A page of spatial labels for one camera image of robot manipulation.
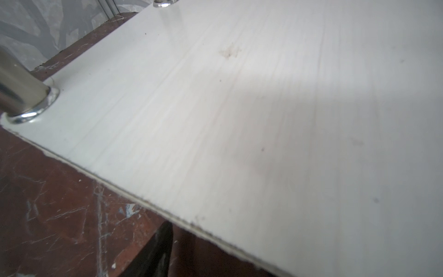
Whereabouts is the white two-tier shelf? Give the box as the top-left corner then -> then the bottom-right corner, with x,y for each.
1,1 -> 443,277

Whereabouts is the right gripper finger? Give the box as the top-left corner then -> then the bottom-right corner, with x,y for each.
120,221 -> 173,277

